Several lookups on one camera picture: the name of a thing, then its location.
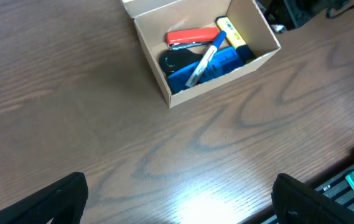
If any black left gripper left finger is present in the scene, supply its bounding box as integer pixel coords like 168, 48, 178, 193
0, 172, 88, 224

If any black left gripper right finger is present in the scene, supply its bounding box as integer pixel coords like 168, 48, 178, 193
271, 173, 354, 224

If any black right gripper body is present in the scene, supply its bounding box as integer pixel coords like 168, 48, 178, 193
264, 0, 350, 30

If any yellow highlighter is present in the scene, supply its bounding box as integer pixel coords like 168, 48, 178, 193
216, 16, 256, 64

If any blue plastic holder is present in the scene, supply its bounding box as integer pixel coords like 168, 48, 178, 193
168, 47, 244, 94

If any blue whiteboard marker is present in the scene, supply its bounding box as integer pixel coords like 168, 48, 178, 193
185, 30, 226, 88

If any red stapler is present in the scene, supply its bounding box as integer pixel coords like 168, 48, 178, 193
165, 27, 220, 50

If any black correction tape dispenser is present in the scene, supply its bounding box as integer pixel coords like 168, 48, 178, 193
159, 49, 203, 75

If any cardboard box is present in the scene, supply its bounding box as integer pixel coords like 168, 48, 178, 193
121, 0, 282, 109

